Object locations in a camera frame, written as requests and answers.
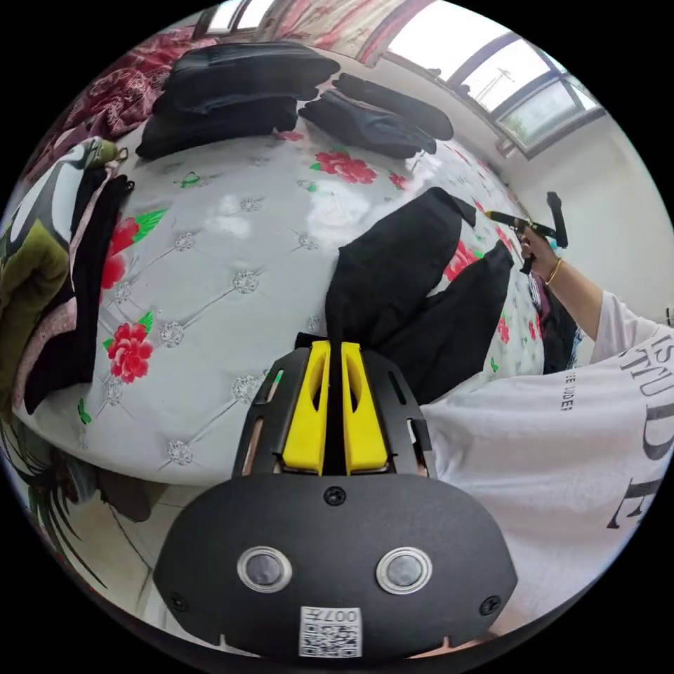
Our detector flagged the person's body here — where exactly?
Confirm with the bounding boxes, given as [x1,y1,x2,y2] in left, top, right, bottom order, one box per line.
[420,289,674,652]

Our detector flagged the pink floral curtain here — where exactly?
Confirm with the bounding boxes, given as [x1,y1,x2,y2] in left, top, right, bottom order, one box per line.
[263,0,435,67]

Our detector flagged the bed with floral quilted cover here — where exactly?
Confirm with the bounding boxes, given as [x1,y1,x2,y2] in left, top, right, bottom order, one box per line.
[10,119,550,487]

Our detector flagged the pile of dark printed clothes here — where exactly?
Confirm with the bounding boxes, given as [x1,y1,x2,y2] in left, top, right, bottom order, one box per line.
[525,272,586,376]

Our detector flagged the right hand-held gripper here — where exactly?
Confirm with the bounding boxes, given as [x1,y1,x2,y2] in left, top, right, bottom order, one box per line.
[486,210,557,276]

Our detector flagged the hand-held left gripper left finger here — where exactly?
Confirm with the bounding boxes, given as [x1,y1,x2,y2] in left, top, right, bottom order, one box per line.
[282,341,331,473]

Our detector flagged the pile of black clothes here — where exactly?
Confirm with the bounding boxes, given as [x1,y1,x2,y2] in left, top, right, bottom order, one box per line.
[135,41,342,160]
[297,72,455,159]

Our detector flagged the window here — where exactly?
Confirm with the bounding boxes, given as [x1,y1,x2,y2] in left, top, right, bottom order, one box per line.
[205,0,277,34]
[383,0,607,160]

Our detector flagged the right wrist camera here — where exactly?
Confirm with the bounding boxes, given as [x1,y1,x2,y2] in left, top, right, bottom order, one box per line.
[546,191,570,249]

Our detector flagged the black pants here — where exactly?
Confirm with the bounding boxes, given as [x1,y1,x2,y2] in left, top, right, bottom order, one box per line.
[324,186,515,405]

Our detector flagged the person's right hand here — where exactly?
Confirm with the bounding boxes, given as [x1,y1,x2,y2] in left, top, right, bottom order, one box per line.
[520,231,562,285]

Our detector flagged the pile of mixed clothes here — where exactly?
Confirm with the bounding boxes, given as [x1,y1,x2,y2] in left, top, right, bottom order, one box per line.
[0,136,136,418]

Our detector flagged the red patterned blanket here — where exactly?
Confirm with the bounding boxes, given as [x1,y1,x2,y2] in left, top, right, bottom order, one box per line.
[30,26,218,178]

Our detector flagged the person's right forearm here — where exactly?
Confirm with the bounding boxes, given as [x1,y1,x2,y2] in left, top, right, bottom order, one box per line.
[545,258,613,344]

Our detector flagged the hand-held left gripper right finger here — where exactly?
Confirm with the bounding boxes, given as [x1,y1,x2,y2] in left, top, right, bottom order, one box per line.
[341,342,390,472]

